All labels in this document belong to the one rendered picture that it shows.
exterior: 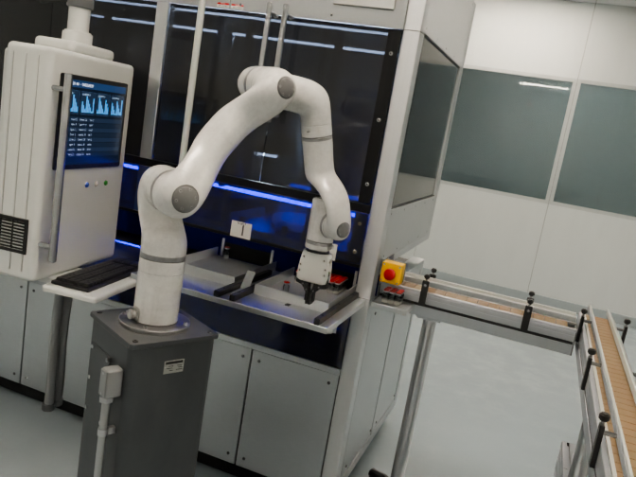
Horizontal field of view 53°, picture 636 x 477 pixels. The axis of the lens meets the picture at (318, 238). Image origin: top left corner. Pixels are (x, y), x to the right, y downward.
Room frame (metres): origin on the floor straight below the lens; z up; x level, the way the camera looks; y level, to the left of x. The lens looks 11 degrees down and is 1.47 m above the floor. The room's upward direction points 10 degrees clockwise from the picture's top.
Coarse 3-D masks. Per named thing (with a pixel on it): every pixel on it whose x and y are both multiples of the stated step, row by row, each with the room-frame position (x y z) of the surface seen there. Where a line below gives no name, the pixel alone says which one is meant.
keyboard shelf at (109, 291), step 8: (64, 272) 2.14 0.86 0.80; (40, 280) 2.05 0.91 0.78; (48, 280) 2.05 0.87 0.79; (120, 280) 2.14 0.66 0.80; (128, 280) 2.15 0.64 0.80; (48, 288) 1.95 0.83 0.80; (56, 288) 1.95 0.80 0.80; (64, 288) 1.95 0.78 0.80; (104, 288) 2.02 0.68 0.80; (112, 288) 2.04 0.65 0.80; (120, 288) 2.06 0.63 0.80; (128, 288) 2.11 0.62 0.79; (72, 296) 1.93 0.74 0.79; (80, 296) 1.92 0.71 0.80; (88, 296) 1.92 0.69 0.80; (96, 296) 1.93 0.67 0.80; (104, 296) 1.96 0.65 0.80
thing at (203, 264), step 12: (204, 252) 2.34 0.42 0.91; (216, 252) 2.43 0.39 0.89; (192, 264) 2.23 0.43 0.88; (204, 264) 2.26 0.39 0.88; (216, 264) 2.28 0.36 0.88; (228, 264) 2.31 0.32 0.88; (240, 264) 2.35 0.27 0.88; (252, 264) 2.38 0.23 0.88; (204, 276) 2.07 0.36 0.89; (216, 276) 2.05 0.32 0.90; (228, 276) 2.04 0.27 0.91; (240, 276) 2.07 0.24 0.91
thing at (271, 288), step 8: (288, 272) 2.26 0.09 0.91; (264, 280) 2.06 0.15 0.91; (272, 280) 2.12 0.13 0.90; (280, 280) 2.20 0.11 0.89; (288, 280) 2.23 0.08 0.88; (256, 288) 1.99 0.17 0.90; (264, 288) 1.98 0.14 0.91; (272, 288) 1.98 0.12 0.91; (280, 288) 2.11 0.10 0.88; (296, 288) 2.15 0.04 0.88; (352, 288) 2.15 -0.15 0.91; (264, 296) 1.98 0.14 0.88; (272, 296) 1.97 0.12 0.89; (280, 296) 1.96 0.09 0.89; (288, 296) 1.96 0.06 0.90; (296, 296) 1.95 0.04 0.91; (304, 296) 1.94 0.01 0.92; (320, 296) 2.09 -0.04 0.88; (328, 296) 2.11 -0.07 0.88; (336, 296) 2.12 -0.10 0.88; (344, 296) 2.08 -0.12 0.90; (296, 304) 1.95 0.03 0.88; (304, 304) 1.94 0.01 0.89; (312, 304) 1.93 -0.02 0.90; (320, 304) 1.92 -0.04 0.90; (328, 304) 1.91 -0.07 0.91
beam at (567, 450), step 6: (564, 444) 1.98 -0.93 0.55; (570, 444) 1.99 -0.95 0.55; (564, 450) 1.93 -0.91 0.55; (570, 450) 1.94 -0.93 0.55; (558, 456) 1.98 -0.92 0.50; (564, 456) 1.89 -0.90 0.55; (570, 456) 1.90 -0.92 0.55; (558, 462) 1.94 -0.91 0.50; (564, 462) 1.85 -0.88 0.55; (570, 462) 1.86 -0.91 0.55; (558, 468) 1.90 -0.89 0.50; (564, 468) 1.81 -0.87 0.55; (558, 474) 1.86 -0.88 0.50; (564, 474) 1.77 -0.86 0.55; (588, 474) 1.80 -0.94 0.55
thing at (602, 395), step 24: (576, 336) 2.06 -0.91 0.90; (600, 336) 2.01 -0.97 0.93; (624, 336) 2.01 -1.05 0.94; (576, 360) 1.97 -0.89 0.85; (600, 360) 1.64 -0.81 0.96; (624, 360) 1.67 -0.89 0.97; (600, 384) 1.54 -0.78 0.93; (624, 384) 1.58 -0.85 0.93; (600, 408) 1.38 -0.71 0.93; (624, 408) 1.41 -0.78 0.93; (600, 432) 1.17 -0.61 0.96; (624, 432) 1.27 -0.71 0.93; (600, 456) 1.15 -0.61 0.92; (624, 456) 1.07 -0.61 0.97
